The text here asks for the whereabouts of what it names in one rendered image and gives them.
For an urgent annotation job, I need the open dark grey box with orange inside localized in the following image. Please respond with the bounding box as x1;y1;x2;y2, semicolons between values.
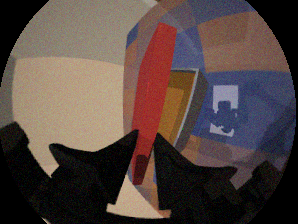
157;67;209;153

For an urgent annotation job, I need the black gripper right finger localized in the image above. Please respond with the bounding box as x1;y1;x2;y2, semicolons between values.
153;132;238;210

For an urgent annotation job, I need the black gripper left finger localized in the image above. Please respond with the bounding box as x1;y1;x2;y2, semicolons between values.
49;128;138;205

